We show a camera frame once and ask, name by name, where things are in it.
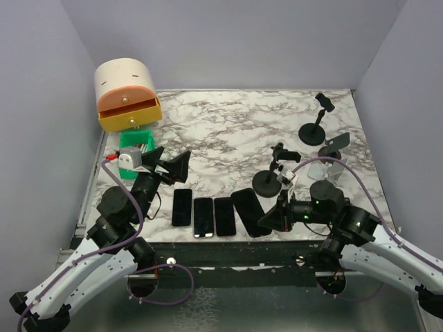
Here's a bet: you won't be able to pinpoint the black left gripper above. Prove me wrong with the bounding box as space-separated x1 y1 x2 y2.
132 147 191 223

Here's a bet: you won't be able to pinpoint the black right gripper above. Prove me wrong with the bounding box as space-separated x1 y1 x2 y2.
257 188 334 232

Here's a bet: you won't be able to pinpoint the tall black phone stand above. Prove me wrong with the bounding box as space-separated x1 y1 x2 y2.
252 142 301 198

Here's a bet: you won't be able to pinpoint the black phone with pink edge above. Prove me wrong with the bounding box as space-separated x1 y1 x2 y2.
214 197 236 237

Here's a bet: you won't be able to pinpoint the black phone with white edge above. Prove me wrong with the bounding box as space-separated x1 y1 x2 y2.
193 197 215 238

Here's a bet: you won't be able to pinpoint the silver folding phone stand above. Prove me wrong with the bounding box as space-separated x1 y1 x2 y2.
307 158 347 185

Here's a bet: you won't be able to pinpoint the short black phone stand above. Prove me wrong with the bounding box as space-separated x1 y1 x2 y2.
298 93 335 146

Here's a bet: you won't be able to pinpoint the brown round base phone stand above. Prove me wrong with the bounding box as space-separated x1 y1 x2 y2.
318 132 350 160

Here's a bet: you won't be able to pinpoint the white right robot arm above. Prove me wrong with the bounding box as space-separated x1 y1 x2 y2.
258 180 442 318

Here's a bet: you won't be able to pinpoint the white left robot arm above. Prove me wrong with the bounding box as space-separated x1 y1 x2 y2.
10 147 191 331

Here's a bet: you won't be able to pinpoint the markers in green bin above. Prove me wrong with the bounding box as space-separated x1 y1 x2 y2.
134 143 149 154

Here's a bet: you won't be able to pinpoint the green plastic bin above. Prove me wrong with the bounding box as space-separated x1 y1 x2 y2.
118 130 155 180

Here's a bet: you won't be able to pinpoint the beige and orange drawer box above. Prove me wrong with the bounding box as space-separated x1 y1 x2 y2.
94 58 163 133

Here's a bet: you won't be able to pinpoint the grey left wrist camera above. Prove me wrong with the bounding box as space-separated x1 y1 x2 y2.
118 146 142 171

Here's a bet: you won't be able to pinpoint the black mounting rail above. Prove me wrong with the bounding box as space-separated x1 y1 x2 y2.
69 238 364 288

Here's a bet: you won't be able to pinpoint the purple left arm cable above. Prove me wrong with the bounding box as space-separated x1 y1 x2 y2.
16 154 194 332

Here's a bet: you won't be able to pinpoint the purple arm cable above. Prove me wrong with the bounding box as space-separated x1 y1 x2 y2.
16 154 194 332
292 157 443 302

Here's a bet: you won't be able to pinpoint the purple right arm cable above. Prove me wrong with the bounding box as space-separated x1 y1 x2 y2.
292 157 443 302

